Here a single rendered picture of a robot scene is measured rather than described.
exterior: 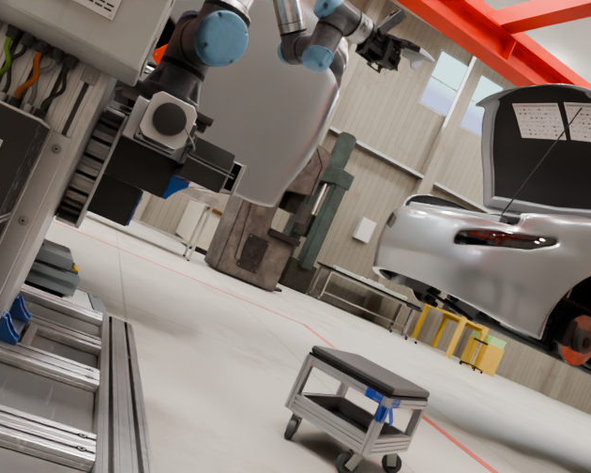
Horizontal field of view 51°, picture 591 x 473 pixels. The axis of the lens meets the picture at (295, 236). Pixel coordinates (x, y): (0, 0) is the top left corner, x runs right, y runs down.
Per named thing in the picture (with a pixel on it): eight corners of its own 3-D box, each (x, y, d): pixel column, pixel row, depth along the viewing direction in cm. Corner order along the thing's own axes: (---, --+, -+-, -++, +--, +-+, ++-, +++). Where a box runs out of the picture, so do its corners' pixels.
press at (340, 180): (294, 287, 1304) (356, 145, 1314) (309, 297, 1201) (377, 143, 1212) (257, 271, 1278) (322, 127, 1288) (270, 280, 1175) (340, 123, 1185)
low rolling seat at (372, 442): (325, 429, 253) (357, 353, 255) (400, 476, 234) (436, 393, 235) (270, 431, 218) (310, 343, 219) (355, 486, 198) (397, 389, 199)
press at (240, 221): (203, 267, 795) (283, 89, 802) (195, 256, 910) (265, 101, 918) (292, 304, 827) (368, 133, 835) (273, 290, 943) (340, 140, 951)
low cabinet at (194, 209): (249, 267, 1272) (265, 234, 1274) (275, 285, 1073) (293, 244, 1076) (174, 236, 1221) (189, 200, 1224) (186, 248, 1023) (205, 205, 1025)
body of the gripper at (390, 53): (380, 74, 173) (349, 53, 166) (389, 48, 174) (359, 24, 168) (399, 70, 166) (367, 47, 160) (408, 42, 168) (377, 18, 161)
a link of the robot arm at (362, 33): (348, 15, 165) (368, 7, 158) (360, 24, 168) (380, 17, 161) (339, 39, 164) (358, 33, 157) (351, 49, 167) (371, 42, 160)
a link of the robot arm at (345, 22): (306, 18, 159) (319, -11, 159) (337, 40, 165) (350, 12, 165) (322, 14, 152) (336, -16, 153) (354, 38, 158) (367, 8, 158)
